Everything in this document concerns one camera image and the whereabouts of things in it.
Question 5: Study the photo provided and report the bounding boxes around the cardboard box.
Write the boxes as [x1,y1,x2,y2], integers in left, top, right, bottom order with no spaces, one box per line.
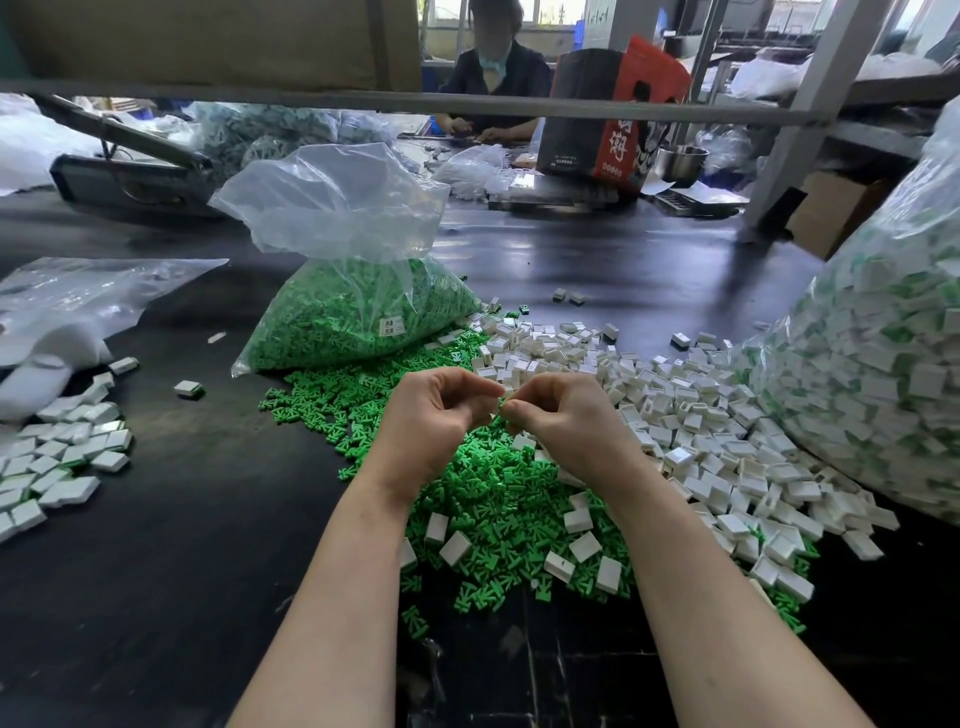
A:
[786,171,887,260]

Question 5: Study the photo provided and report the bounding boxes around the brown board panel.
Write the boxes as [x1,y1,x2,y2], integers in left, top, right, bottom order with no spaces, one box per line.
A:
[0,0,425,92]

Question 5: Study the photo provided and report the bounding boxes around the metal bowl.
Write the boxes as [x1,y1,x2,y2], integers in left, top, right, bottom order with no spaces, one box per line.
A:
[657,144,710,186]

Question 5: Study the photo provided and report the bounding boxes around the person's left hand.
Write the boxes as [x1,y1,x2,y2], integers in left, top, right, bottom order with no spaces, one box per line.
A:
[360,367,507,504]

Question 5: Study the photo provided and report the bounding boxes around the person's right forearm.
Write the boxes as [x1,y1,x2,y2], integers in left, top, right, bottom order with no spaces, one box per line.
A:
[600,477,872,728]

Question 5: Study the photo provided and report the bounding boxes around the grey metal shelf frame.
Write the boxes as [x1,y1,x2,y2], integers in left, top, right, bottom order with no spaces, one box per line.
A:
[0,0,960,242]

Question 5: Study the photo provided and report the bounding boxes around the bag of green clips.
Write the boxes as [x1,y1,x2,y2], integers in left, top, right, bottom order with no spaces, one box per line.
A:
[210,142,482,377]

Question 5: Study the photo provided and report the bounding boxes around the white paper sheets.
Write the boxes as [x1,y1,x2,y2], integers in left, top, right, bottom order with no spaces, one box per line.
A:
[645,180,752,219]

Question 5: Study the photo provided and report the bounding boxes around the crumpled white plastic bag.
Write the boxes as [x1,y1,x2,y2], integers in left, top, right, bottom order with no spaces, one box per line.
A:
[435,144,519,201]

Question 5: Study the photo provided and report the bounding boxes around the pile of assembled white pieces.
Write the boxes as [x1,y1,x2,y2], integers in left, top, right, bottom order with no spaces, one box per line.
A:
[0,357,140,545]

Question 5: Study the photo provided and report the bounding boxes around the large bag of white caps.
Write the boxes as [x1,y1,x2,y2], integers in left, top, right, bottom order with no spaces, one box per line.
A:
[742,97,960,527]

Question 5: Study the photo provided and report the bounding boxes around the white bags on shelf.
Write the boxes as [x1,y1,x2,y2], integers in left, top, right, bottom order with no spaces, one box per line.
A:
[727,52,947,104]

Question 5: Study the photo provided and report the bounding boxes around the empty clear plastic bag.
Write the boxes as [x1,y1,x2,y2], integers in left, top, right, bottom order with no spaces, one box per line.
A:
[0,256,230,422]

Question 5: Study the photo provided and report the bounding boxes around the black and red box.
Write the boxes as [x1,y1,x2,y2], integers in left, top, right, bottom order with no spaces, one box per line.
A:
[537,36,692,194]

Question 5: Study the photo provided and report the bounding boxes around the person's left forearm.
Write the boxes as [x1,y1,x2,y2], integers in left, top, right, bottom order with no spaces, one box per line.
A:
[228,480,437,728]

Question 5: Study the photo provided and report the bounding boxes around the pile of white plastic caps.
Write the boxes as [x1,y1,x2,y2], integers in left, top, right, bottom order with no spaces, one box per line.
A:
[397,312,902,605]

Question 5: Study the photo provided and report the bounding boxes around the clear bag of pale parts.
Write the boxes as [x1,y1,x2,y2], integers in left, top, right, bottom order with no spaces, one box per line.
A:
[187,102,399,182]

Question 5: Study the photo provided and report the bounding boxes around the black table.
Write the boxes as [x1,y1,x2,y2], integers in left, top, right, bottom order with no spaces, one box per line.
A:
[0,135,960,728]

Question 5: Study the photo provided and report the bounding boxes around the white plastic sheet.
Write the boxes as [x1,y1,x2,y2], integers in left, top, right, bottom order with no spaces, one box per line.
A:
[0,93,99,197]

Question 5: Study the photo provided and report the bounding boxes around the person's right hand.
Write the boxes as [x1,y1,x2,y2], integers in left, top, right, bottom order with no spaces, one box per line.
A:
[499,372,647,504]

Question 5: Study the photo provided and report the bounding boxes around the pile of green parts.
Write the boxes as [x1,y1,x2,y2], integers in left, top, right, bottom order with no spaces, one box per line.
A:
[258,330,812,639]

